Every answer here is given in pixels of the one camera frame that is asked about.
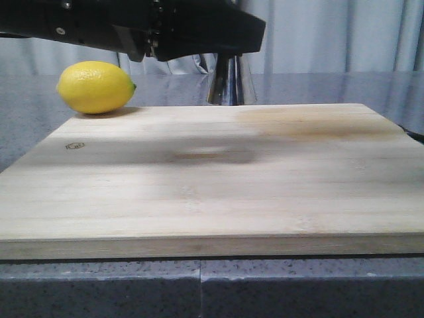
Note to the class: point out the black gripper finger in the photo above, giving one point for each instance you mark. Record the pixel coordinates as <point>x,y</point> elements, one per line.
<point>185,28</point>

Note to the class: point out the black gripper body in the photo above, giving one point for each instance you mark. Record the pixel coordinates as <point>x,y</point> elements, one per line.
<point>117,26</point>

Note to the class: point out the steel double jigger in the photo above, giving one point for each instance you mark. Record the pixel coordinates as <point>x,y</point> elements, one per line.
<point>230,82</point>

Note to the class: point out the yellow lemon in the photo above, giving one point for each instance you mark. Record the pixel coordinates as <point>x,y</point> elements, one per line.
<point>95,87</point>

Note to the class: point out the grey curtain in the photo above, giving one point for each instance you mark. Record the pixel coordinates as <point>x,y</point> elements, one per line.
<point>300,37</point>

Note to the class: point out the bamboo cutting board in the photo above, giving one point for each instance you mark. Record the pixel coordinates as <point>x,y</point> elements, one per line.
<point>216,181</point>

